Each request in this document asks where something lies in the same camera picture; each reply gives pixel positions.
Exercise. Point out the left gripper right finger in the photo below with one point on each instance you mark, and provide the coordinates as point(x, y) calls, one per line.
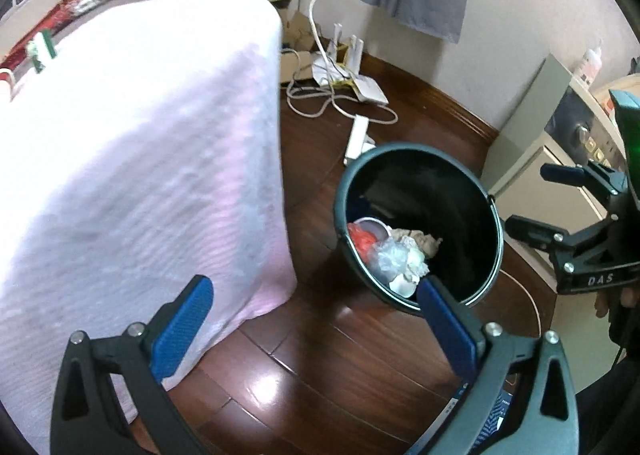
point(518, 396)

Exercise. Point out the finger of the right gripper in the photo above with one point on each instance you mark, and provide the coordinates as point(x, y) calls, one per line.
point(535, 234)
point(566, 175)

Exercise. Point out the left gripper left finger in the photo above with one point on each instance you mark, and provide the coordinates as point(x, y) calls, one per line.
point(87, 417)

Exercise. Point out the white tissue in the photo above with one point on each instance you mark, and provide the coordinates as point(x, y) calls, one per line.
point(406, 282)

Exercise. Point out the red plastic bag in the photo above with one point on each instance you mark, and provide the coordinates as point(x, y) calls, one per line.
point(363, 241)

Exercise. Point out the green white carton box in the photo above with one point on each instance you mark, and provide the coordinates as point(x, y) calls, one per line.
point(40, 50)

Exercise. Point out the clear plastic bag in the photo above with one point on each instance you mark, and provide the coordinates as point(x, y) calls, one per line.
point(388, 259)

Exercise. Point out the red white paper cup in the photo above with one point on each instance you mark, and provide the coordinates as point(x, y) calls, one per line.
point(376, 227)

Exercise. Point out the red white carton box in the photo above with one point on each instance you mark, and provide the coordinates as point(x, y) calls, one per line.
point(7, 83)

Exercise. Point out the black trash bin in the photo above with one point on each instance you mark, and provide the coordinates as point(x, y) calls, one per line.
point(419, 188)

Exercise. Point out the person right hand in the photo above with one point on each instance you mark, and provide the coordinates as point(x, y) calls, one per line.
point(628, 297)

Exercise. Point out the beige cabinet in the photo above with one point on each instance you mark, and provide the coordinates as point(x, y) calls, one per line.
point(558, 122)

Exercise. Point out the white power strip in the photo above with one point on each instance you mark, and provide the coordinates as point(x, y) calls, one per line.
point(358, 142)

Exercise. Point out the white wifi router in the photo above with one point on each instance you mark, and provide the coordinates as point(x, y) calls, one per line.
point(342, 68)

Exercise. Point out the pink floral table cloth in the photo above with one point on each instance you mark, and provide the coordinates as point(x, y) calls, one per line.
point(146, 152)

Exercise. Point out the cardboard box on floor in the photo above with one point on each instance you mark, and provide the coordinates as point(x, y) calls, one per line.
point(297, 44)

